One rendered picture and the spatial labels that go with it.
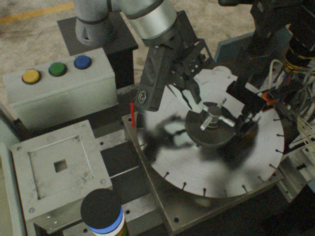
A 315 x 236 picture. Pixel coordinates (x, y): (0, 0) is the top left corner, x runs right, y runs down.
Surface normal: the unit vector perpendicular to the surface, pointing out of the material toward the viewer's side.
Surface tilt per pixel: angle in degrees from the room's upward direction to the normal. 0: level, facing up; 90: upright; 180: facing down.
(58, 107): 90
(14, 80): 0
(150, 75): 52
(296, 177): 90
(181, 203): 0
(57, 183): 0
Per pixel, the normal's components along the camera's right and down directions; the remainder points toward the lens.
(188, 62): 0.61, 0.29
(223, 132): 0.10, -0.47
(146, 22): -0.04, 0.72
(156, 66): -0.72, -0.14
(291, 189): -0.91, 0.33
